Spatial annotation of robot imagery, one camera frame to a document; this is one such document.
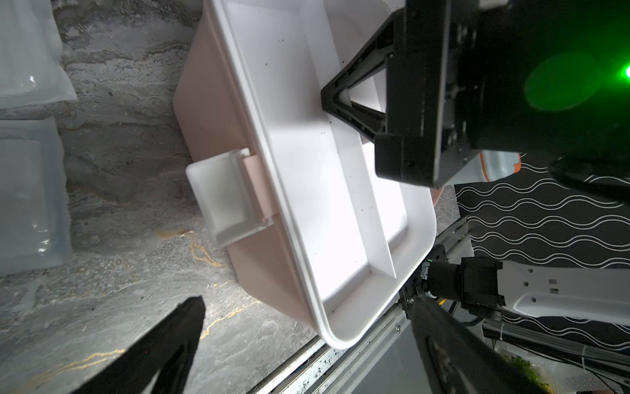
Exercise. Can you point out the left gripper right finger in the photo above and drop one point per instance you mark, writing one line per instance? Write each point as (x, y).
(455, 360)

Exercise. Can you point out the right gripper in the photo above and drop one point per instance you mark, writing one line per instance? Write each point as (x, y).
(428, 39)

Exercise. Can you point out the light blue first aid box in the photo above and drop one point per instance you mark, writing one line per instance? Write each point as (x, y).
(488, 166)

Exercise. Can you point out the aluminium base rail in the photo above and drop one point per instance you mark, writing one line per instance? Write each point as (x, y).
(552, 291)

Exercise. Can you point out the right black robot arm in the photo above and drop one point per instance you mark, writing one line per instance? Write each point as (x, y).
(536, 76)

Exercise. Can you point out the white tray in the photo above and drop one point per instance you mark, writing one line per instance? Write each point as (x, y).
(325, 197)

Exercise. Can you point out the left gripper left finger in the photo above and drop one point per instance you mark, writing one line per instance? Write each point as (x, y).
(161, 359)

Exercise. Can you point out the white gauze packet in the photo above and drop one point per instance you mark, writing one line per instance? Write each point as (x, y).
(35, 220)
(31, 51)

